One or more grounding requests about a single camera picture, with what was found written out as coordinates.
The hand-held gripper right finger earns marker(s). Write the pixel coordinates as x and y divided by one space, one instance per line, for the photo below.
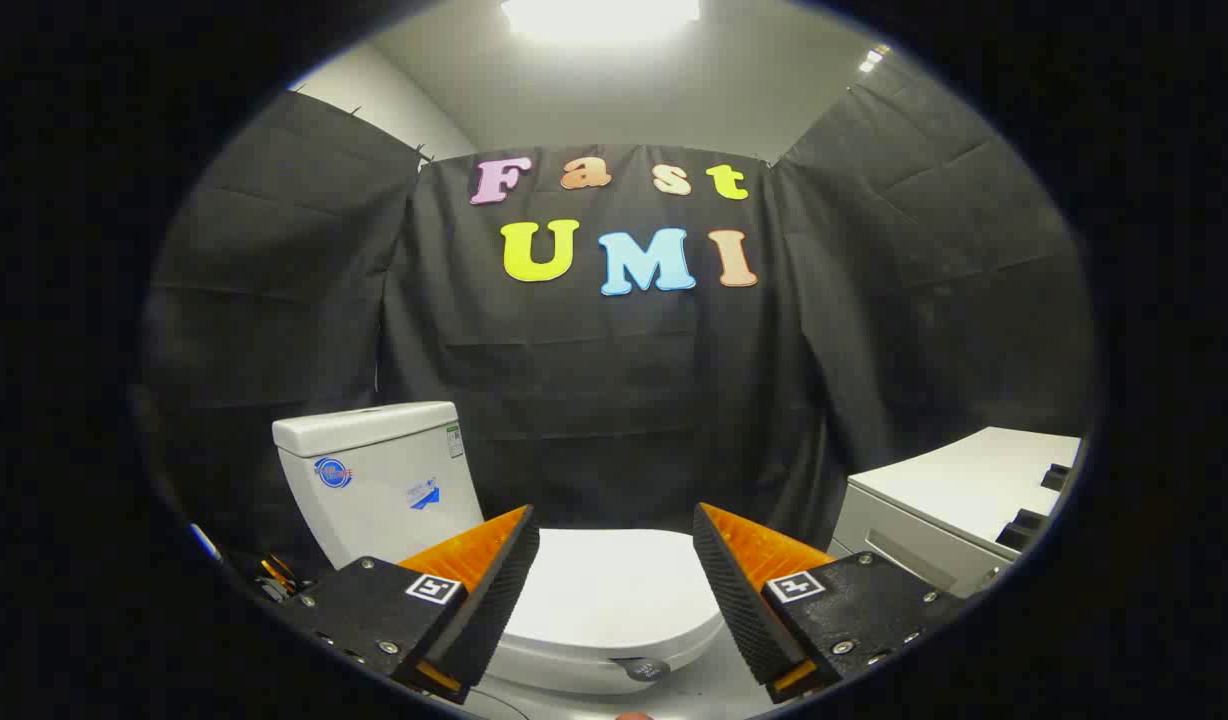
736 590

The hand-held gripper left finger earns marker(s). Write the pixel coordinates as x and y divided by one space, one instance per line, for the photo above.
494 590

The round black lid pull tab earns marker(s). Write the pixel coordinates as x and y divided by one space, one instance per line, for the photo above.
642 669

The white toilet bowl with seat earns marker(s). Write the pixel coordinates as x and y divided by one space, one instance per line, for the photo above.
564 672

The black backdrop cloth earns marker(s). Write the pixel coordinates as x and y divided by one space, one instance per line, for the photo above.
614 400

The grey drawer cabinet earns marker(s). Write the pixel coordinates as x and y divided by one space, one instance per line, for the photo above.
954 490

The black block on cabinet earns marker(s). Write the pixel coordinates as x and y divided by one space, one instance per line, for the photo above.
1056 476
1024 528

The small ceiling light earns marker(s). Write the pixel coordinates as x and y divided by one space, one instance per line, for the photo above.
872 58

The large ceiling light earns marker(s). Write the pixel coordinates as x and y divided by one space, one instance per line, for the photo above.
599 18

